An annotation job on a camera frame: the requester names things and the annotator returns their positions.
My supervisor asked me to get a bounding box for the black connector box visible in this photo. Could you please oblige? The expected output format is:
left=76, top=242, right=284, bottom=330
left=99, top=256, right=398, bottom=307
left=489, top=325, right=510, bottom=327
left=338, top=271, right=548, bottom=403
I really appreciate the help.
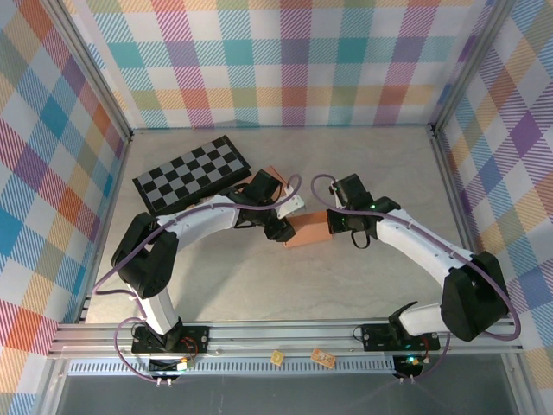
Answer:
left=149, top=357, right=194, bottom=377
left=392, top=354, right=423, bottom=377

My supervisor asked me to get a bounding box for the aluminium frame post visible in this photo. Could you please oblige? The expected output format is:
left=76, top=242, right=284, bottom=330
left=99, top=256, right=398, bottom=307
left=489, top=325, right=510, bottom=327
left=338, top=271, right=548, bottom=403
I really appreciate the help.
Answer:
left=429, top=0, right=518, bottom=135
left=42, top=0, right=134, bottom=144

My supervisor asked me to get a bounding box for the aluminium side rail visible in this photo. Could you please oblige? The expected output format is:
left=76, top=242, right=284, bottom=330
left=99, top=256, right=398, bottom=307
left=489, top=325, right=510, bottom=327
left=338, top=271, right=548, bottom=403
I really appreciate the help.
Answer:
left=75, top=129, right=135, bottom=325
left=429, top=124, right=498, bottom=323

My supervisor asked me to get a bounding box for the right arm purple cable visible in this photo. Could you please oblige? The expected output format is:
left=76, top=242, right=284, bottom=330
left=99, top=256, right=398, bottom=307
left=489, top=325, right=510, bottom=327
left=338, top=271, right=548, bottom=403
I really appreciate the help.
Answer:
left=310, top=174, right=522, bottom=386

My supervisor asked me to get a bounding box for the small orange printed card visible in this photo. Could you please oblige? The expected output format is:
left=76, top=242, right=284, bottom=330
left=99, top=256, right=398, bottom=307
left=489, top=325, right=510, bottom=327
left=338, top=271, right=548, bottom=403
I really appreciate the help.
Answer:
left=310, top=348, right=336, bottom=369

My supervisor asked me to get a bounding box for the aluminium cross rail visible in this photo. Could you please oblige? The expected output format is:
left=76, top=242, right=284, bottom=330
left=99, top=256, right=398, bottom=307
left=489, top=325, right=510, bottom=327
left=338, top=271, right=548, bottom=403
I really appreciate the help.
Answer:
left=47, top=317, right=524, bottom=360

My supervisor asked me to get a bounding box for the left black connector box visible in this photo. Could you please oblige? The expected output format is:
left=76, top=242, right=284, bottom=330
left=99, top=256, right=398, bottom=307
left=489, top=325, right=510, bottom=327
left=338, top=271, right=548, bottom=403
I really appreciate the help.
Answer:
left=149, top=357, right=194, bottom=377

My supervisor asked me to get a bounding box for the orange cardboard sheet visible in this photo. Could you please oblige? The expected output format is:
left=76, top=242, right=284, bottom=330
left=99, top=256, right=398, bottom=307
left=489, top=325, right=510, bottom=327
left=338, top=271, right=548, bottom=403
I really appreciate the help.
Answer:
left=283, top=210, right=334, bottom=250

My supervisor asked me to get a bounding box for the slotted grey cable tray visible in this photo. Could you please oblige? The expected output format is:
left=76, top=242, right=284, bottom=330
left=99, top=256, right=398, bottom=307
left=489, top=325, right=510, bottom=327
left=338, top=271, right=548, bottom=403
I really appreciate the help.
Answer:
left=67, top=357, right=401, bottom=376

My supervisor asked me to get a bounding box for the black grey chessboard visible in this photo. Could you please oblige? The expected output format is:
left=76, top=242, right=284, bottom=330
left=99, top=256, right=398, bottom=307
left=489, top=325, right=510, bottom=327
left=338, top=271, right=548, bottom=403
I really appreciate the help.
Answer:
left=131, top=134, right=252, bottom=217

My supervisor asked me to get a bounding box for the pink paper box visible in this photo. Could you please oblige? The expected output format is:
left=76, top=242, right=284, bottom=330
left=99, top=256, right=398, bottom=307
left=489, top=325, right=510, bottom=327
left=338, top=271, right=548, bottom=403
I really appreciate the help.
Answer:
left=239, top=163, right=289, bottom=191

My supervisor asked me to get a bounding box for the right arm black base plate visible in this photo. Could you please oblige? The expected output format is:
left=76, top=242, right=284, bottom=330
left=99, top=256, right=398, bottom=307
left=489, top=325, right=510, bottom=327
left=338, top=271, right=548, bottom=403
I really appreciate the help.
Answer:
left=360, top=322, right=442, bottom=352

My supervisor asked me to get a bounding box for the right black connector box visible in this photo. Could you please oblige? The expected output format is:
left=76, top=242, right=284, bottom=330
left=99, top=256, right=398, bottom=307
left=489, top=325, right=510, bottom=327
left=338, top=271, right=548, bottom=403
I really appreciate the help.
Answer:
left=392, top=354, right=423, bottom=377

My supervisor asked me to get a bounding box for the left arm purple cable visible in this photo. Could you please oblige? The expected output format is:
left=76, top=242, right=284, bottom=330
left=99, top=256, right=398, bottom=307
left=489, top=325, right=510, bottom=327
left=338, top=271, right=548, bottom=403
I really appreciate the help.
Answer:
left=92, top=173, right=303, bottom=386

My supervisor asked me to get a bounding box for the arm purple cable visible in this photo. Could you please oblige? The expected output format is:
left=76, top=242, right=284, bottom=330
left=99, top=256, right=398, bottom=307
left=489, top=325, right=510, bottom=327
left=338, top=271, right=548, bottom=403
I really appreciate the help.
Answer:
left=310, top=174, right=522, bottom=386
left=92, top=173, right=303, bottom=386

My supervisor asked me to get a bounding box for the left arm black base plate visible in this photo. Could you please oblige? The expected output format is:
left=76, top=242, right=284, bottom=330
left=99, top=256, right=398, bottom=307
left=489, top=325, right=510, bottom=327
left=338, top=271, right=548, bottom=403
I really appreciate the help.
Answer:
left=130, top=323, right=211, bottom=355

